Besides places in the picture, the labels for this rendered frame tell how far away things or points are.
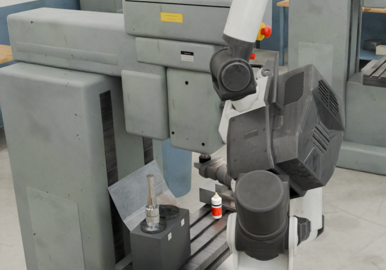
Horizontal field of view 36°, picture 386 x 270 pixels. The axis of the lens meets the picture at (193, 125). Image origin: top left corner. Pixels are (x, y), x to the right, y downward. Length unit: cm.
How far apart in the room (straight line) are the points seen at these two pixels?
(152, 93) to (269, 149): 72
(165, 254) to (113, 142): 57
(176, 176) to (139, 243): 261
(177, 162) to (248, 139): 299
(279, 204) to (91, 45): 117
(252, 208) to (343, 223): 306
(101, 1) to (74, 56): 493
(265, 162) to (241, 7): 41
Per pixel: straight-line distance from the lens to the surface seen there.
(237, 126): 164
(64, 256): 267
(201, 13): 194
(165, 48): 206
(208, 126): 208
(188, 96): 208
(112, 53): 223
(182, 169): 462
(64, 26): 238
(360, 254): 408
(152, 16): 206
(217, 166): 218
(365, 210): 460
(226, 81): 155
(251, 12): 158
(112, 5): 717
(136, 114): 222
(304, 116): 156
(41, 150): 250
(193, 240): 234
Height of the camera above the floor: 216
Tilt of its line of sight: 20 degrees down
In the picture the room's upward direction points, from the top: 2 degrees counter-clockwise
